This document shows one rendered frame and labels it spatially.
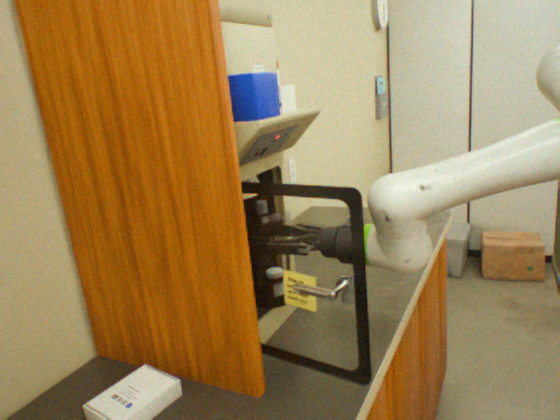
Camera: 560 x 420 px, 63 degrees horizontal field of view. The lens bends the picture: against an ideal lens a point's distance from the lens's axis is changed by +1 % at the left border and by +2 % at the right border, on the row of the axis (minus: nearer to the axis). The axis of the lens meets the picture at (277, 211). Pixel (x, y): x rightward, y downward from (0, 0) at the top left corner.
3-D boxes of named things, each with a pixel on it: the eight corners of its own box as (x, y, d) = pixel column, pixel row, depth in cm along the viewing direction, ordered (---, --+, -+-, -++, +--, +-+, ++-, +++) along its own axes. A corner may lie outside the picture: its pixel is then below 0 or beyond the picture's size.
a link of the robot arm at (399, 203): (572, 190, 85) (537, 161, 94) (577, 137, 78) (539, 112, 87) (382, 248, 88) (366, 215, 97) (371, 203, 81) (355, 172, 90)
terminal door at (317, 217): (249, 347, 106) (227, 180, 95) (372, 386, 89) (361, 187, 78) (247, 349, 105) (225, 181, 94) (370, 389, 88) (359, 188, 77)
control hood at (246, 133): (216, 172, 94) (209, 124, 91) (285, 147, 122) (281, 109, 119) (264, 172, 89) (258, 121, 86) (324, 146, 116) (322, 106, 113)
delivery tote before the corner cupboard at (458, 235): (385, 271, 375) (384, 233, 366) (398, 253, 410) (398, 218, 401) (464, 280, 345) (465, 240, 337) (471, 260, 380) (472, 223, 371)
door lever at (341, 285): (306, 284, 90) (305, 272, 89) (349, 292, 84) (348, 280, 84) (291, 295, 86) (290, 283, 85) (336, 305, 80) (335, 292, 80)
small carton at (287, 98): (266, 113, 107) (264, 87, 105) (280, 111, 110) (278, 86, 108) (282, 113, 103) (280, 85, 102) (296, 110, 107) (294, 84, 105)
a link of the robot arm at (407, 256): (429, 288, 93) (439, 250, 100) (422, 244, 86) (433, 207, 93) (363, 279, 100) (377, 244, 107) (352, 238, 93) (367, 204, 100)
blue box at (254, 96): (215, 123, 92) (209, 77, 90) (241, 118, 101) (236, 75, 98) (258, 120, 87) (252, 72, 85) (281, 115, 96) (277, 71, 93)
